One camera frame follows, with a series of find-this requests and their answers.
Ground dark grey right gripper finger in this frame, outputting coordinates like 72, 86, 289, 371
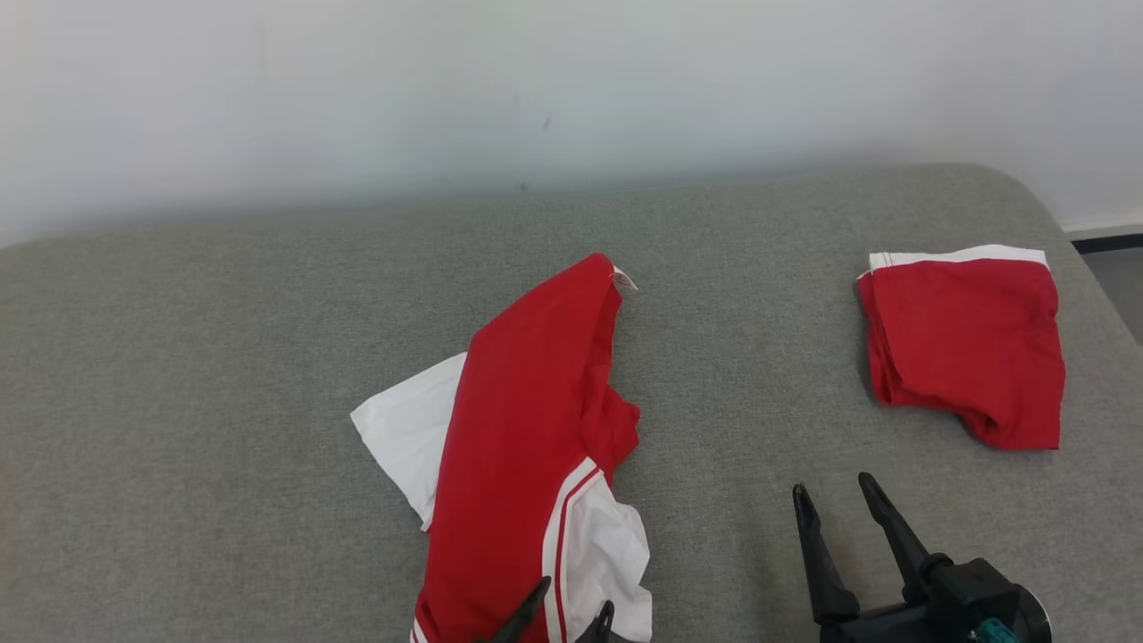
792, 484, 861, 627
858, 472, 953, 602

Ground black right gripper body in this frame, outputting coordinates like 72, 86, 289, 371
817, 557, 1055, 643

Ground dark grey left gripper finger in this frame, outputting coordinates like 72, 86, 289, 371
487, 576, 553, 643
580, 600, 616, 643

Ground red shirt with white sleeves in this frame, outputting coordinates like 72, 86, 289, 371
350, 253, 655, 643

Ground red shorts with white stripe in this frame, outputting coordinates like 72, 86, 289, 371
855, 244, 1067, 451

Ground black skirting strip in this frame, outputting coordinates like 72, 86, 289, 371
1069, 234, 1143, 256

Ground grey fabric sofa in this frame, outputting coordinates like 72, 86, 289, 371
0, 163, 1143, 643

